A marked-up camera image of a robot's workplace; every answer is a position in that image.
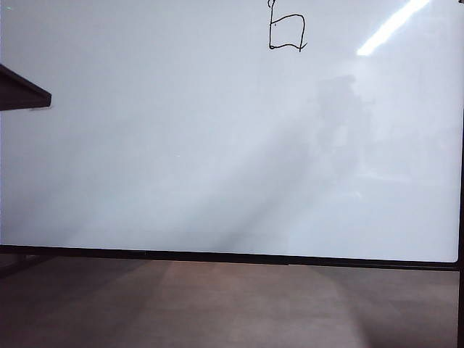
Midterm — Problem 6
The dark flat panel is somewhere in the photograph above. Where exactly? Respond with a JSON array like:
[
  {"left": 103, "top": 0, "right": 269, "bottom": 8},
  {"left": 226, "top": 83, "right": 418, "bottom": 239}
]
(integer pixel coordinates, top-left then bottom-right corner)
[{"left": 0, "top": 63, "right": 53, "bottom": 111}]

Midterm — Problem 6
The white whiteboard with black frame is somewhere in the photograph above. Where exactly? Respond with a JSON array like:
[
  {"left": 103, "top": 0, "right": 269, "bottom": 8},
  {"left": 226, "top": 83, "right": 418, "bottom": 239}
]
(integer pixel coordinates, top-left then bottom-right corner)
[{"left": 0, "top": 0, "right": 464, "bottom": 271}]

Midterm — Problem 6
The black whiteboard stand post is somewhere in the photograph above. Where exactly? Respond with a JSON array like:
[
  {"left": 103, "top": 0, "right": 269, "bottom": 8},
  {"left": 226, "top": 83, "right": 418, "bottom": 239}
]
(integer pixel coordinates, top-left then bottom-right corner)
[{"left": 456, "top": 261, "right": 464, "bottom": 348}]

